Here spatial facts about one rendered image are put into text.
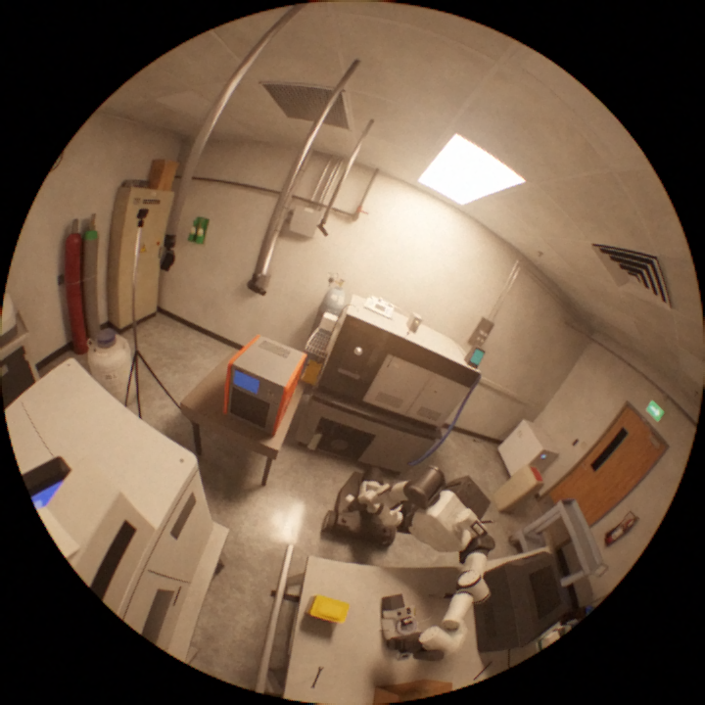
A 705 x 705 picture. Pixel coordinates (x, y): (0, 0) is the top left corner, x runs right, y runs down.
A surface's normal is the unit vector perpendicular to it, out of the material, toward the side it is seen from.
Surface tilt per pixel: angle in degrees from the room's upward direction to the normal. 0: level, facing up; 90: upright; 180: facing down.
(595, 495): 90
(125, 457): 0
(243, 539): 0
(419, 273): 90
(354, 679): 0
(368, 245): 90
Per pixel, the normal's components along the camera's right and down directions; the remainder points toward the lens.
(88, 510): 0.38, -0.82
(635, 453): -0.92, -0.37
